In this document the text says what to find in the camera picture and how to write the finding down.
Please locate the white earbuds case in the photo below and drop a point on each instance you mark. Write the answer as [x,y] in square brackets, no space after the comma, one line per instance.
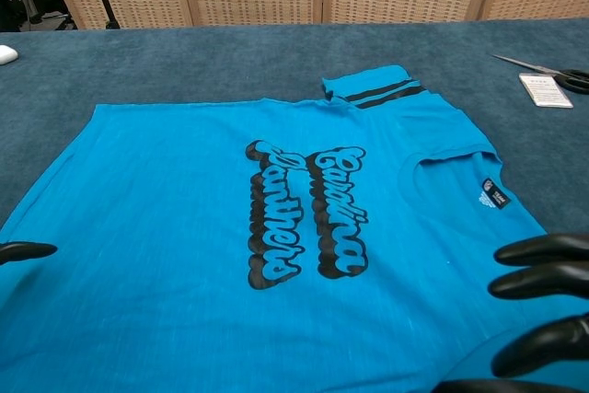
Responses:
[6,54]

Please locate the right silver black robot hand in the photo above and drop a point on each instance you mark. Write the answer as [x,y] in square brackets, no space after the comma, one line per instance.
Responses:
[552,282]

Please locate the blue carpet table cover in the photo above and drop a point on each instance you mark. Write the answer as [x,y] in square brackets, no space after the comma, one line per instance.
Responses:
[184,57]

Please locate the blue Carolina Panthers T-shirt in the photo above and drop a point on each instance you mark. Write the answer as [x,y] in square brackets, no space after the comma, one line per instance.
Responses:
[184,227]

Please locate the white card badge holder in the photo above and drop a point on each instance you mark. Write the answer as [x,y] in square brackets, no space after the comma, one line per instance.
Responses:
[545,91]

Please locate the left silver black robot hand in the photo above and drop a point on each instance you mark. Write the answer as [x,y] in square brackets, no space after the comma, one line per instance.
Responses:
[23,251]

